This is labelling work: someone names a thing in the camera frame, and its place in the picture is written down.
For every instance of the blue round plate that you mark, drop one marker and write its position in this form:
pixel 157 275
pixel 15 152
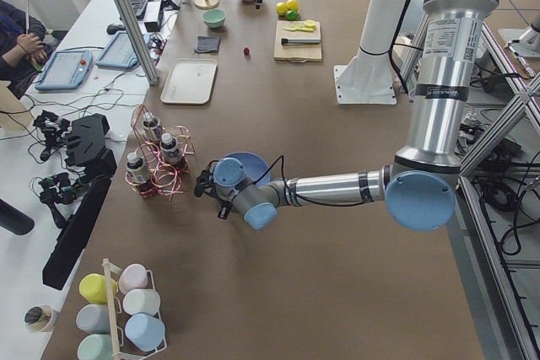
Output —
pixel 255 167

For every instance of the yellow lemon lower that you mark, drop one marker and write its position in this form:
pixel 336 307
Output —
pixel 281 9

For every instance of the yellow lemon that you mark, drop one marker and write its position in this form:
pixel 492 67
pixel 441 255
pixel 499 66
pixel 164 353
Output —
pixel 292 5
pixel 281 9

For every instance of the yellow lemon upper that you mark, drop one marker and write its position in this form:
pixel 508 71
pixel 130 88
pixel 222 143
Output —
pixel 292 5

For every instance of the tea bottle right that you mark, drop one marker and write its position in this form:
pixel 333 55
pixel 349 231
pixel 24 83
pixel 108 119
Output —
pixel 171 152

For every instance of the tea bottle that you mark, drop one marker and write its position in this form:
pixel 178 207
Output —
pixel 152 127
pixel 138 173
pixel 171 152

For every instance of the green lime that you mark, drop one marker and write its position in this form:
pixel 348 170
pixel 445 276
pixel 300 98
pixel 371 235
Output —
pixel 291 15

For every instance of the wooden cutting board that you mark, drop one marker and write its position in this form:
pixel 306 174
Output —
pixel 304 53

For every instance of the mint green bowl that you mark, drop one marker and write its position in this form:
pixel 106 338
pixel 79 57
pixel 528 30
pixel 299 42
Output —
pixel 214 18

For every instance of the lemon half upper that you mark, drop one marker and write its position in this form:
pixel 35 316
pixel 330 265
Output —
pixel 298 25

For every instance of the lemon half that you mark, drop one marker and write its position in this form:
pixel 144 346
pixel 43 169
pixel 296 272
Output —
pixel 298 25
pixel 310 24

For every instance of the yellow plastic knife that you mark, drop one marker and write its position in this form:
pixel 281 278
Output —
pixel 289 28

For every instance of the tea bottle front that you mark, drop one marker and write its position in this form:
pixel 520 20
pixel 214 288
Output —
pixel 138 173

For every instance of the steel muddler black tip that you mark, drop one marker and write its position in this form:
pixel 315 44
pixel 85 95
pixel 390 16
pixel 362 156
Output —
pixel 299 41

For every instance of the lemon half lower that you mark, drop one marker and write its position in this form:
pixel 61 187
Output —
pixel 310 24

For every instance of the tea bottle left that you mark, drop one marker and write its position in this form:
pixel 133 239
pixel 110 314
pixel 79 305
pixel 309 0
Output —
pixel 152 127

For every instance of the grey folded cloth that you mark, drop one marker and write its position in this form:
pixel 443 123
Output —
pixel 207 44

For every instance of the cream rabbit tray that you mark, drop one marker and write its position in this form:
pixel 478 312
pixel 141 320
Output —
pixel 190 82

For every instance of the pink cup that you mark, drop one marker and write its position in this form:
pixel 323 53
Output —
pixel 134 276

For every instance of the white cup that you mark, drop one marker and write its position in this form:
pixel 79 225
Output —
pixel 146 301

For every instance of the yellow cup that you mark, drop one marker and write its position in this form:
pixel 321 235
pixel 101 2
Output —
pixel 92 288

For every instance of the blue teach pendant right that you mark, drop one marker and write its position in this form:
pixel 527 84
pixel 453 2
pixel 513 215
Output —
pixel 118 54

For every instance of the blue teach pendant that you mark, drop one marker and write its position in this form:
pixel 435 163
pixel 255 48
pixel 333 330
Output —
pixel 66 70
pixel 118 54

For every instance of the black computer mouse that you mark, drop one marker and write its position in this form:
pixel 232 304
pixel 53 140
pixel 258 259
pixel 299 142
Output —
pixel 112 29

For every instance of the light blue cup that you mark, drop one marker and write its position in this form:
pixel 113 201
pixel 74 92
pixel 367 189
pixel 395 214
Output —
pixel 145 331

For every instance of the grey blue cup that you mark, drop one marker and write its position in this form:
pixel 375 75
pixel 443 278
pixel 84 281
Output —
pixel 93 319

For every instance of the blue teach pendant left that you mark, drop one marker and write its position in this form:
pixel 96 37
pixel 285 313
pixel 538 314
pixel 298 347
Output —
pixel 66 70

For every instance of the mint green cup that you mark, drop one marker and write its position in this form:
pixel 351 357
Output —
pixel 95 347

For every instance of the roll of tape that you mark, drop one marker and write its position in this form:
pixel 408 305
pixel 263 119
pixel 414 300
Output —
pixel 41 318

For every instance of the seated person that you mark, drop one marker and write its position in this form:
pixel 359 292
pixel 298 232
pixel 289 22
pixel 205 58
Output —
pixel 23 49

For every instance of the copper wire bottle rack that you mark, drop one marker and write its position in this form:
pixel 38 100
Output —
pixel 167 180

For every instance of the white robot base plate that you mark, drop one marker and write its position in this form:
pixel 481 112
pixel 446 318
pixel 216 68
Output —
pixel 359 85

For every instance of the aluminium frame post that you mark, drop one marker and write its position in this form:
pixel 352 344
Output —
pixel 136 37

